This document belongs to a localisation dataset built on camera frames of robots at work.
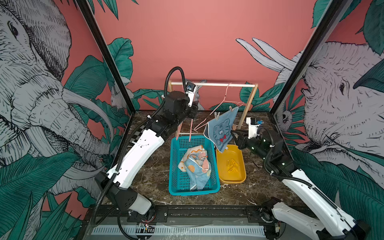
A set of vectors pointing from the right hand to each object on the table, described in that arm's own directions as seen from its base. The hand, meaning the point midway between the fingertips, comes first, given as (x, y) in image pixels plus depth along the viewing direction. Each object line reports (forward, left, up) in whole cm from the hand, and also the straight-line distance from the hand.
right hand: (231, 128), depth 69 cm
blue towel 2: (+15, +2, -22) cm, 27 cm away
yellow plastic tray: (-4, -5, -32) cm, 32 cm away
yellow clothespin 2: (-7, -4, -31) cm, 32 cm away
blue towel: (-9, +15, -26) cm, 32 cm away
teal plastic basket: (-16, +27, -32) cm, 45 cm away
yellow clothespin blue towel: (-2, -7, -32) cm, 33 cm away
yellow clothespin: (-4, -3, -31) cm, 31 cm away
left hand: (+10, +18, +10) cm, 23 cm away
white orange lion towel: (+4, +17, -26) cm, 32 cm away
